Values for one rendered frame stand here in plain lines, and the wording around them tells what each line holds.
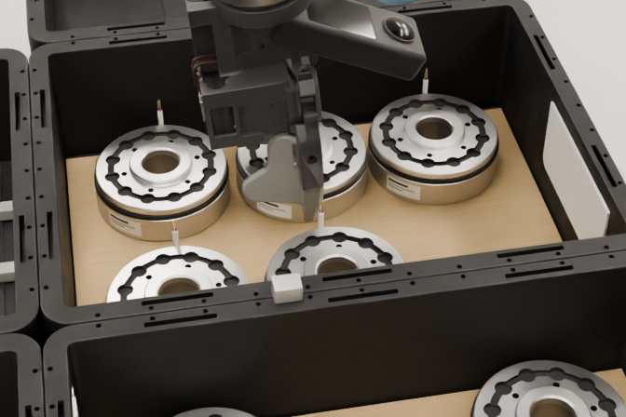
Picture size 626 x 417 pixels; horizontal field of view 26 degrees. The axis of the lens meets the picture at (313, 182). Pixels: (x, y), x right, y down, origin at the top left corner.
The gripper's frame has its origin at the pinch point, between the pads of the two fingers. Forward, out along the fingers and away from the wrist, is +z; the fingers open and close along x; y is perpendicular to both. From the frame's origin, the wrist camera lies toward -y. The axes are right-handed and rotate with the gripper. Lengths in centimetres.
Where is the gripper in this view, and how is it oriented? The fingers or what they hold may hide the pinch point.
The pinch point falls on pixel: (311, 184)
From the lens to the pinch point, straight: 104.6
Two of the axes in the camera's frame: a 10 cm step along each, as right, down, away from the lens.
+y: -9.8, 1.7, -0.7
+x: 1.7, 6.9, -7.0
